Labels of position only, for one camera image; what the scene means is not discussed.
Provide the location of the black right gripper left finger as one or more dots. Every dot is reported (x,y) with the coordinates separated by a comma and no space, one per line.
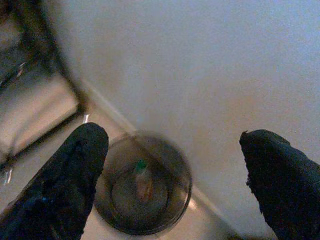
(57,190)

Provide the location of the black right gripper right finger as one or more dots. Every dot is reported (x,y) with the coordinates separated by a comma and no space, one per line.
(282,190)

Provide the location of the small bottle with green cap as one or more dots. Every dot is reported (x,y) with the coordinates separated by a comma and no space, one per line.
(143,185)

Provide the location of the black round trash bin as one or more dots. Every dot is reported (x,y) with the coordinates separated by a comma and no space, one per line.
(175,175)

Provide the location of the black metal frame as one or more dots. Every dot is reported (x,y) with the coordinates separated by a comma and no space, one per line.
(37,37)

